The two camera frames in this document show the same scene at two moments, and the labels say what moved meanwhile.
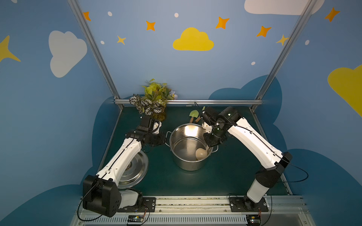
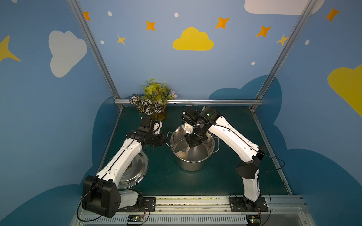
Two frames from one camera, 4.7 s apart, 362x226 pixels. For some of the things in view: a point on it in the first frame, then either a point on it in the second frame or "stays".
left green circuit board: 135,218 stays
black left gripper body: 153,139 stays
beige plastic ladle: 201,153 to 183,155
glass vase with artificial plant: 152,102 stays
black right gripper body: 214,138 to 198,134
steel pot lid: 135,172 stays
